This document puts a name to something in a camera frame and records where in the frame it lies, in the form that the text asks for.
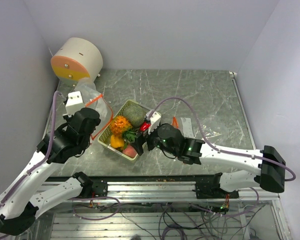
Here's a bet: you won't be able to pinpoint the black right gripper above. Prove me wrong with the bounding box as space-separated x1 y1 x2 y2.
130 121 178 156

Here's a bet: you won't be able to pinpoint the pink toy peach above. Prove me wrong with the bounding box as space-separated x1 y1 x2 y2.
122 144 138 159

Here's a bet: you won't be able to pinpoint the orange toy bell pepper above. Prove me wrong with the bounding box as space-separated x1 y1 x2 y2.
110 134 125 149

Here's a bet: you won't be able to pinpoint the clear zip bag orange zipper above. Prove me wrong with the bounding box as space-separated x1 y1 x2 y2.
74 78 114 142

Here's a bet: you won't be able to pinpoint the red yellow toy mango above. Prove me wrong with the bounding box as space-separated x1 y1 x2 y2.
139 121 151 132

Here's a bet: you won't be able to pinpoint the orange toy pineapple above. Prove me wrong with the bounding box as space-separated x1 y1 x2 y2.
109 115 137 143

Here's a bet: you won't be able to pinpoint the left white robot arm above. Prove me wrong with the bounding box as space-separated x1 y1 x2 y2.
0 107 101 236

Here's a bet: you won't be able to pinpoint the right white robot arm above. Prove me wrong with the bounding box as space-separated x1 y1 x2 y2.
131 123 286 198

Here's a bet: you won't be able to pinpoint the spare clear zip bag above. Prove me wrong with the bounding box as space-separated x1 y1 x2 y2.
172 116 229 143

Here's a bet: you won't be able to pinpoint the pale green plastic basket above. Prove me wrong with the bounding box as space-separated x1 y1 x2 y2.
97 99 151 163

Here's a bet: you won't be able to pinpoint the green netted toy melon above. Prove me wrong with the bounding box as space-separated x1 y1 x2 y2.
122 104 146 128

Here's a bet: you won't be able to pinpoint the beige drum orange yellow face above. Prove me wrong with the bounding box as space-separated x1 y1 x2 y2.
50 37 104 86

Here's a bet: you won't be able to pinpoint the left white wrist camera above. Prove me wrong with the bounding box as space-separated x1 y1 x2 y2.
65 91 85 117

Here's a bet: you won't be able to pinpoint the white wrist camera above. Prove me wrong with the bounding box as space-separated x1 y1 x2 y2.
65 91 85 117
146 110 162 135

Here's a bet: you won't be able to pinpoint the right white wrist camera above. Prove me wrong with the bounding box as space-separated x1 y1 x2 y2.
146 110 162 135

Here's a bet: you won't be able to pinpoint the aluminium rail frame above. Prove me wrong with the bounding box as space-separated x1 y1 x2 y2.
37 174 281 201

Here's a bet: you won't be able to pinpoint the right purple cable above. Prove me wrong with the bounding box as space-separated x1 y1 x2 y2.
149 96 296 181

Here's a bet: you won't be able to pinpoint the purple cable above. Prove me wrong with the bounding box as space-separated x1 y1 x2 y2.
0 91 66 221
149 96 296 181

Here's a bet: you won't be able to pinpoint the loose cables under table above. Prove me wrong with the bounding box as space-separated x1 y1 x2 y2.
69 194 266 240

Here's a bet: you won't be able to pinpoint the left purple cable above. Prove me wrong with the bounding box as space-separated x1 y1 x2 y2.
0 91 66 221

